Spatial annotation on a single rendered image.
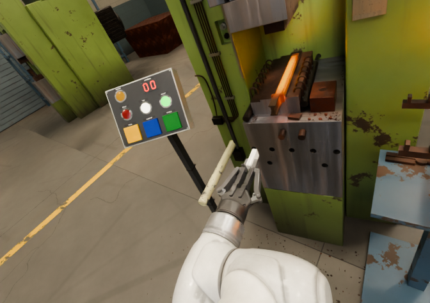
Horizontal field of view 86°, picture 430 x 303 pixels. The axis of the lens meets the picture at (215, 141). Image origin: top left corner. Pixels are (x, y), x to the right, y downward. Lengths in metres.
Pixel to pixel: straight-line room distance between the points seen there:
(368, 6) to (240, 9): 0.39
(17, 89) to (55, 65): 3.19
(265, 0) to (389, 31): 0.42
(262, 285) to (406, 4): 0.87
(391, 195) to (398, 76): 0.42
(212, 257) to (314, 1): 1.15
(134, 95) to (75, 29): 4.28
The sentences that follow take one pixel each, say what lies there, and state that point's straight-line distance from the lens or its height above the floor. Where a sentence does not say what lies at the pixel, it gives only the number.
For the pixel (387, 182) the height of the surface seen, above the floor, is 0.72.
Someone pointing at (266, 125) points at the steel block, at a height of 0.90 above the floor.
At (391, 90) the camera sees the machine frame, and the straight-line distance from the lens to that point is 1.10.
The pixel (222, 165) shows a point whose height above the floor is 0.64.
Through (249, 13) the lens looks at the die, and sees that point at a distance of 0.86.
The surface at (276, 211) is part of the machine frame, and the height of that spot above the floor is 0.25.
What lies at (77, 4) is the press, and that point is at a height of 1.75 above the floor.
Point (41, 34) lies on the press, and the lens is 5.31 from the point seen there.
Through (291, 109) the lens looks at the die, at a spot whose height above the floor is 0.94.
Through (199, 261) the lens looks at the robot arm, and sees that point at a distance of 0.50.
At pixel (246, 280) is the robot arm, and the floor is 1.12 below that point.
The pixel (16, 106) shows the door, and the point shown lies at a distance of 8.36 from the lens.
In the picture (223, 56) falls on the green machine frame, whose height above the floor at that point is 1.15.
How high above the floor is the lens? 1.47
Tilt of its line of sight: 35 degrees down
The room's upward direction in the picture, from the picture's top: 24 degrees counter-clockwise
